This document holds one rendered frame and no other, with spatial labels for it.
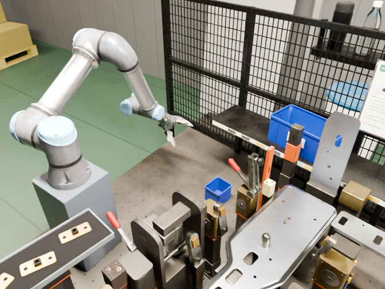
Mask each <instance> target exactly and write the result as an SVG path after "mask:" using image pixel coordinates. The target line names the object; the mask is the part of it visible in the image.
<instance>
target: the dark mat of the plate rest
mask: <svg viewBox="0 0 385 289"><path fill-rule="evenodd" d="M85 222H87V223H88V224H89V226H90V228H91V231H90V232H88V233H86V234H84V235H82V236H80V237H78V238H75V239H73V240H71V241H69V242H67V243H65V244H62V243H61V240H60V238H59V236H58V235H59V234H61V233H63V232H65V231H68V230H70V229H72V228H74V227H76V226H79V225H81V224H83V223H85ZM110 234H111V232H110V231H109V230H108V229H107V228H106V227H105V226H104V225H103V224H102V223H101V222H100V221H99V220H98V219H97V218H96V217H95V216H94V215H93V214H92V213H91V212H90V211H87V212H85V213H84V214H82V215H80V216H78V217H77V218H75V219H74V220H72V221H70V222H69V223H67V224H65V225H63V226H62V227H60V228H58V229H57V230H55V231H54V232H52V233H50V234H48V235H47V236H45V237H43V238H42V239H40V240H38V241H37V242H35V243H34V244H32V245H30V246H28V247H27V248H25V249H23V250H22V251H20V252H18V253H17V254H15V255H14V256H12V257H10V258H8V259H7V260H5V261H3V262H2V263H0V276H1V275H2V274H3V273H6V274H8V275H10V276H12V277H14V280H13V281H12V282H11V283H10V284H9V285H8V286H7V287H6V288H5V289H31V288H32V287H34V286H35V285H36V284H38V283H39V282H41V281H43V280H44V279H46V278H47V277H48V276H50V275H51V274H53V273H54V272H56V271H57V270H59V269H60V268H62V267H63V266H65V265H66V264H68V263H69V262H70V261H72V260H73V259H75V258H76V257H78V256H80V255H81V254H82V253H84V252H85V251H87V250H88V249H90V248H91V247H93V246H94V245H96V244H97V243H98V242H100V241H101V240H103V239H104V238H106V237H107V236H109V235H110ZM49 252H54V255H55V257H56V262H55V263H54V264H51V265H49V266H47V267H45V268H42V269H40V270H38V271H36V272H33V273H31V274H29V275H26V276H24V277H22V276H21V271H20V265H21V264H23V263H26V262H28V261H31V260H33V259H35V258H38V257H40V256H42V255H45V254H47V253H49Z"/></svg>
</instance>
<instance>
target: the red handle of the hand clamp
mask: <svg viewBox="0 0 385 289"><path fill-rule="evenodd" d="M228 163H229V164H230V166H231V167H232V168H233V169H234V171H235V172H236V173H237V174H238V175H239V176H240V177H241V179H242V180H243V181H244V183H245V184H246V185H247V187H249V180H248V179H247V177H246V176H245V175H244V173H243V172H242V171H241V169H240V168H239V166H238V165H237V164H236V163H235V161H234V160H233V159H231V158H230V159H229V160H228Z"/></svg>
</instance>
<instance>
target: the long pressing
mask: <svg viewBox="0 0 385 289"><path fill-rule="evenodd" d="M282 201H284V202H282ZM337 216H338V212H337V210H336V209H335V208H334V207H333V206H331V205H329V204H328V203H326V202H324V201H322V200H320V199H318V198H316V197H314V196H312V195H310V194H309V193H307V192H305V191H303V190H301V189H299V188H297V187H295V186H293V185H285V186H283V187H282V188H281V189H280V190H279V191H278V192H277V193H276V194H275V195H274V196H273V197H272V198H270V199H269V200H268V201H267V202H266V203H265V204H264V205H262V206H261V207H260V208H259V210H257V211H256V212H255V213H254V214H253V215H252V216H251V217H249V218H248V219H247V220H246V221H245V222H244V223H243V224H242V225H241V226H240V227H239V228H238V229H237V230H236V231H234V232H233V233H232V234H231V235H230V236H229V237H228V238H227V240H226V245H225V247H226V256H227V263H226V264H225V266H224V267H222V268H221V269H220V270H219V271H218V272H217V273H216V274H215V275H214V276H213V277H212V278H211V279H210V280H209V281H208V282H207V283H206V284H205V285H204V286H203V287H202V288H201V289H216V288H217V287H219V288H221V289H275V288H278V287H281V286H282V285H283V284H284V283H285V282H286V281H287V280H288V279H289V277H290V276H291V274H292V273H293V272H294V271H295V270H296V268H297V267H298V266H299V265H300V263H301V262H302V261H303V260H304V258H305V257H306V256H307V254H308V253H309V252H310V251H311V249H312V248H313V247H314V246H315V245H316V243H317V242H318V241H319V240H320V238H321V237H322V236H323V234H324V233H325V232H326V231H327V229H328V228H329V227H330V226H331V224H332V222H333V221H334V219H335V218H336V217H337ZM288 217H290V218H291V219H290V220H289V219H288ZM285 219H286V224H284V223H283V222H284V220H285ZM314 219H316V221H315V220H314ZM263 233H268V234H270V238H271V239H270V246H269V247H268V248H263V247H261V246H260V240H261V236H262V234H263ZM251 252H253V253H255V254H256V255H257V256H258V259H257V260H256V261H255V262H254V263H253V264H252V265H247V264H246V263H245V262H244V259H245V258H246V257H247V256H248V254H249V253H251ZM269 259H271V260H272V261H270V260H269ZM234 269H238V270H239V271H240V272H242V276H241V277H240V278H239V279H238V280H237V281H236V282H235V283H234V284H230V283H229V282H227V281H226V278H227V277H228V275H229V274H230V273H231V272H232V271H233V270H234ZM253 276H256V278H253Z"/></svg>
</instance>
